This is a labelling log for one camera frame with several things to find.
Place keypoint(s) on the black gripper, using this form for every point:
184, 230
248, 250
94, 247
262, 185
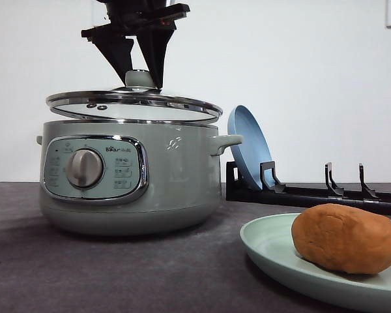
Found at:
132, 16

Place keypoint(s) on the glass pot lid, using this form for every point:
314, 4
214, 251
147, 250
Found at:
137, 101

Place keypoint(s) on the green plate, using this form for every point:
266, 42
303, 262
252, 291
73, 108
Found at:
269, 242

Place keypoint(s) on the brown potato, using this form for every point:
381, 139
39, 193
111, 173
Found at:
344, 238

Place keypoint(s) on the green electric steamer pot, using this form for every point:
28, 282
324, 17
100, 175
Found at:
130, 177

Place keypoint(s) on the blue plate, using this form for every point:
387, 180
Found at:
253, 150

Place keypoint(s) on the black plate rack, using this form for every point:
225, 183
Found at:
272, 189

